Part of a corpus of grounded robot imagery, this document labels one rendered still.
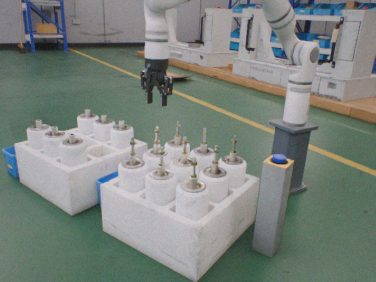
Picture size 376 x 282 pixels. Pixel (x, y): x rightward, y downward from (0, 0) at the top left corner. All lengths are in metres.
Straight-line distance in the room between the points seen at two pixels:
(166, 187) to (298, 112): 0.67
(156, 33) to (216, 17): 3.42
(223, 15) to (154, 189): 3.70
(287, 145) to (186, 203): 0.63
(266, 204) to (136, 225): 0.40
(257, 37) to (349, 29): 1.16
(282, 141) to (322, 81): 1.78
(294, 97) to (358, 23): 1.75
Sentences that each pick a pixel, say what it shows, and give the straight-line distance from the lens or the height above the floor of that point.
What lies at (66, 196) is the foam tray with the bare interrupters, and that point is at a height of 0.07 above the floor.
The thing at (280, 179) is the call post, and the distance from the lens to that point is 1.00.
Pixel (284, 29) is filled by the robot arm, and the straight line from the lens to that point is 1.27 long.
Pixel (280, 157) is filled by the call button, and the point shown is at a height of 0.33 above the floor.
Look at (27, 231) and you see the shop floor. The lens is 1.29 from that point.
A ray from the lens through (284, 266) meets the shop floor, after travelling 1.13.
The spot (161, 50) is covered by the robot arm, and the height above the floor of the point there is 0.61.
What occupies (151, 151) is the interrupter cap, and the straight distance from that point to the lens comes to 1.18.
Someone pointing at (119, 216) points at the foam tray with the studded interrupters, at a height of 0.09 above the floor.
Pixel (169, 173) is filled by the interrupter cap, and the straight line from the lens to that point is 1.02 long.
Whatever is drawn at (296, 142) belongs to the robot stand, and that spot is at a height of 0.24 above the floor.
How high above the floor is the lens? 0.71
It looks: 21 degrees down
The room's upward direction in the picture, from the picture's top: 2 degrees clockwise
